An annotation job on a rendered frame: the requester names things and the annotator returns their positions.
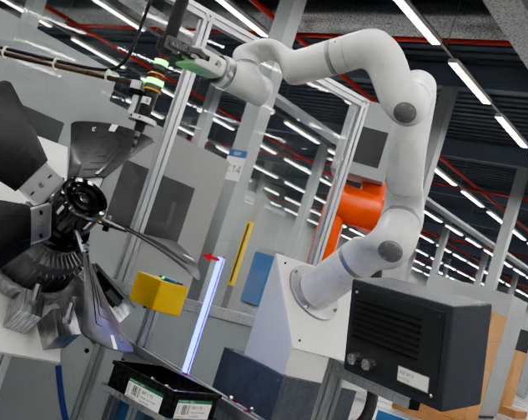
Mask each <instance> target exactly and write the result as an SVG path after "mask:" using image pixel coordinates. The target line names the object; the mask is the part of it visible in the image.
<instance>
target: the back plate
mask: <svg viewBox="0 0 528 420"><path fill-rule="evenodd" d="M38 139H39V141H40V143H41V144H42V146H43V150H44V152H45V153H46V156H47V158H48V161H47V164H48V165H49V166H50V167H51V168H52V169H53V170H54V171H55V172H56V173H57V174H58V175H59V176H60V177H61V178H63V179H64V180H65V181H66V180H67V162H68V148H67V147H65V146H63V145H60V144H58V143H55V142H52V141H49V140H47V139H45V138H42V137H39V136H38ZM0 200H4V201H9V202H14V203H21V202H23V203H25V202H26V201H29V200H28V199H27V198H26V197H25V196H24V195H23V194H22V193H21V192H20V191H19V190H17V191H16V192H15V191H14V190H12V189H11V188H10V187H8V186H6V185H5V184H3V183H2V182H0ZM12 301H13V299H12V298H10V297H8V296H7V295H5V294H4V293H2V292H1V291H0V354H5V355H9V356H14V357H19V358H28V359H32V360H38V361H43V362H47V363H56V364H59V363H60V351H61V348H57V349H48V350H43V347H42V344H41V340H40V337H39V333H38V327H37V323H38V322H39V321H40V320H41V319H42V318H43V317H44V316H45V315H46V314H47V313H48V312H49V311H50V310H51V309H55V308H60V307H59V306H58V305H57V304H56V303H55V304H52V305H47V306H44V307H43V315H42V318H41V319H40V320H39V321H38V322H36V323H35V324H34V325H33V326H32V327H31V328H30V329H29V330H28V331H27V332H26V333H25V334H22V333H20V332H15V331H13V330H10V329H7V328H5V327H3V322H4V318H5V315H6V311H7V308H8V305H9V304H10V303H11V302H12Z"/></svg>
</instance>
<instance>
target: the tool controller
mask: <svg viewBox="0 0 528 420"><path fill-rule="evenodd" d="M491 309H492V306H491V304H490V303H488V302H483V301H480V300H476V299H473V298H469V297H464V296H461V295H457V294H454V293H450V292H445V291H441V290H438V289H434V288H431V287H425V286H421V285H419V284H415V283H412V282H406V281H402V280H399V279H396V278H392V277H368V278H355V279H353V282H352V291H351V299H350V307H349V323H348V331H347V339H346V348H345V356H344V369H345V370H347V371H349V372H351V373H354V374H356V375H359V376H361V377H363V378H366V379H368V380H370V381H371V382H374V383H377V384H379V385H381V386H383V387H385V388H388V389H390V390H392V391H395V392H397V393H399V394H402V395H404V396H406V397H408V398H411V399H413V400H415V401H417V402H419V403H423V404H424V405H426V406H429V407H431V408H433V409H436V410H438V411H440V412H446V411H450V410H455V409H459V408H467V407H471V406H475V405H480V402H481V394H482V387H483V380H484V372H485V359H486V352H487V344H488V337H489V330H490V316H491Z"/></svg>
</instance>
